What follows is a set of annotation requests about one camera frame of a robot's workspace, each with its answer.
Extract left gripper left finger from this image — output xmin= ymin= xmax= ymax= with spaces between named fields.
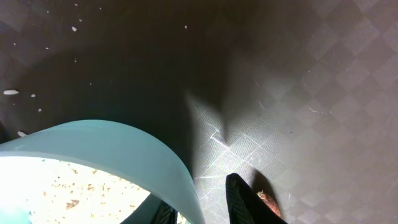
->
xmin=150 ymin=200 xmax=178 ymax=224

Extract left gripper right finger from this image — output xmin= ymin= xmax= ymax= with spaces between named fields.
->
xmin=225 ymin=172 xmax=287 ymax=224

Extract orange carrot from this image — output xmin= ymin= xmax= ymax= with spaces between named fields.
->
xmin=256 ymin=190 xmax=282 ymax=218

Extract small bowl with rice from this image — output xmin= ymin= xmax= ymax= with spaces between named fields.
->
xmin=1 ymin=120 xmax=205 ymax=223

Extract dark brown serving tray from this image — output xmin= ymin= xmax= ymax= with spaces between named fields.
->
xmin=1 ymin=0 xmax=397 ymax=223

